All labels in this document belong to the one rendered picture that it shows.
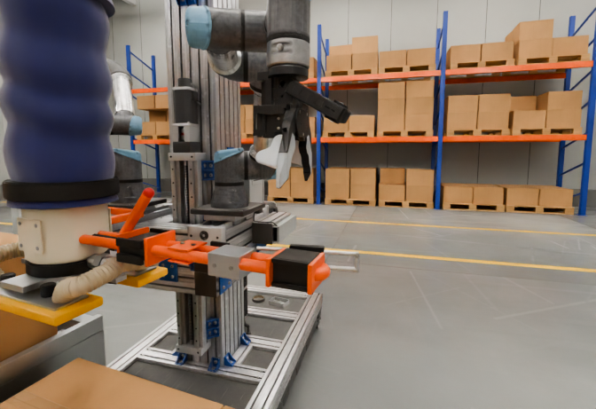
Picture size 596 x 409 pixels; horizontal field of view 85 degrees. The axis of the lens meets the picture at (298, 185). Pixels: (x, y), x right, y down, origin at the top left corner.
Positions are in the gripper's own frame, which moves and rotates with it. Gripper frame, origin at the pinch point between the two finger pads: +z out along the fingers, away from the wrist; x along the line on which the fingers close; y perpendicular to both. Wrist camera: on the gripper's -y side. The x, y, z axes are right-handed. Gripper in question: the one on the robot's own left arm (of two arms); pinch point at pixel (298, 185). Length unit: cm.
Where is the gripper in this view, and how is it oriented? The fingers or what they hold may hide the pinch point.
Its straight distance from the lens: 58.1
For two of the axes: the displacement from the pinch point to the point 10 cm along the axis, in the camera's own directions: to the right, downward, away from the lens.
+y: -9.5, -0.5, 3.2
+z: -0.1, 9.9, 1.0
